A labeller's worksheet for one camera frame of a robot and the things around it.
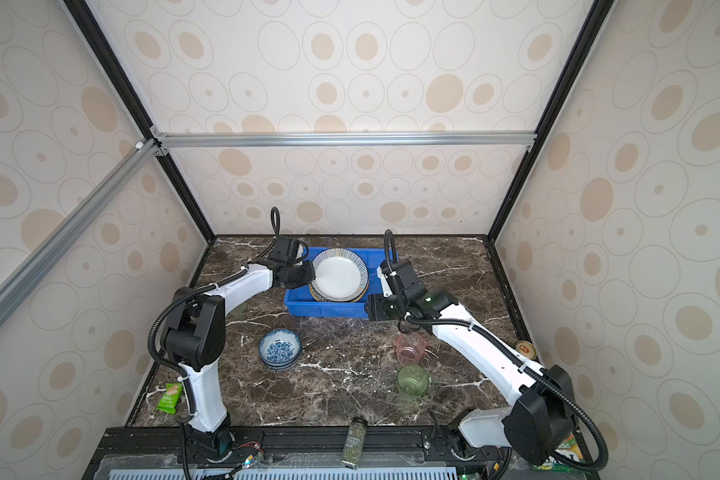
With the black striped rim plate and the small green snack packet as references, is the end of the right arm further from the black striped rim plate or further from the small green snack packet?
the small green snack packet

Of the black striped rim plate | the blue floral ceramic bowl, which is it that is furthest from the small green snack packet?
the black striped rim plate

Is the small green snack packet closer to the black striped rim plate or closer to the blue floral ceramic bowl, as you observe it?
the blue floral ceramic bowl

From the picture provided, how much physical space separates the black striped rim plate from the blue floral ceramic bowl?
17 centimetres

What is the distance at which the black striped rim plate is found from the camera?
3.24 feet

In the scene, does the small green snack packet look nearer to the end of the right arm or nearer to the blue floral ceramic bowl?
the blue floral ceramic bowl

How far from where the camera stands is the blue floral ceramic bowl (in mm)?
833
